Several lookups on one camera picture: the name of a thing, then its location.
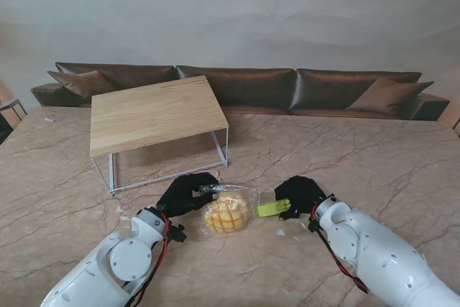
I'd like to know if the yellow melon bread bun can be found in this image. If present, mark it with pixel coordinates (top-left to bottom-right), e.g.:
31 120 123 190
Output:
201 191 252 237

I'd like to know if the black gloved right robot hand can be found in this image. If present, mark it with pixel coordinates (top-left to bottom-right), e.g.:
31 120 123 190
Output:
274 175 328 222

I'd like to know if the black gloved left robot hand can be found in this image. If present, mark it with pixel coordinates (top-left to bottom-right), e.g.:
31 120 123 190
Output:
156 173 220 218

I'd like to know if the brown leather cushion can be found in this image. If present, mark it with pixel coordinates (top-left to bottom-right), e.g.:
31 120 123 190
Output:
47 70 116 98
345 77 435 112

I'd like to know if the lime green sealing clip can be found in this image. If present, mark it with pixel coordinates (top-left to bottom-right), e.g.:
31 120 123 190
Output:
255 198 291 218

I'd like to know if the wooden shelf with white frame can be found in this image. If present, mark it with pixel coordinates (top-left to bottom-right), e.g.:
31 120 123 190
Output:
89 75 230 196

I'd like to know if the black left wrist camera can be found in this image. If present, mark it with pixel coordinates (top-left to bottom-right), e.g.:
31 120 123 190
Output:
167 224 187 243

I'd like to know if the brown leather sofa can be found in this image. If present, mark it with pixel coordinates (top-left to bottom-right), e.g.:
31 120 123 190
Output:
31 61 451 122

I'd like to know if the red and black arm cable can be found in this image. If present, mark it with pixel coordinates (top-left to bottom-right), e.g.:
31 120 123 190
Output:
125 212 172 307
309 201 369 294

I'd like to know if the clear plastic bread bag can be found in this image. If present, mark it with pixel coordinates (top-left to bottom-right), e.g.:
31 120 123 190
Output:
199 179 262 239

